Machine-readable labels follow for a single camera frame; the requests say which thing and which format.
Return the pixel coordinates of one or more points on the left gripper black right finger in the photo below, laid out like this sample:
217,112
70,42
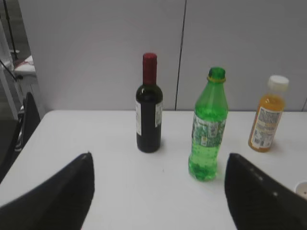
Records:
258,202

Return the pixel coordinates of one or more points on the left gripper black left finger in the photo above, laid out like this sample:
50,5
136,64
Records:
59,203

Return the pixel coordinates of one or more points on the yellow paper cup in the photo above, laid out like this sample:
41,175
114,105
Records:
301,189

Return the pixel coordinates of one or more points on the green sprite bottle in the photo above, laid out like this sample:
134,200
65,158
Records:
210,114

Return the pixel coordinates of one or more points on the orange juice bottle white cap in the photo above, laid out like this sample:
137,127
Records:
268,114

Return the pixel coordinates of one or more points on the black office chair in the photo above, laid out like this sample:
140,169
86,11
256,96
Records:
14,134

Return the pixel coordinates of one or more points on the dark red wine bottle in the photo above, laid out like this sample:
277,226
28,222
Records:
149,107

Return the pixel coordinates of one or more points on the white desk in background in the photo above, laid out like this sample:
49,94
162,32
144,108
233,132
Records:
26,67

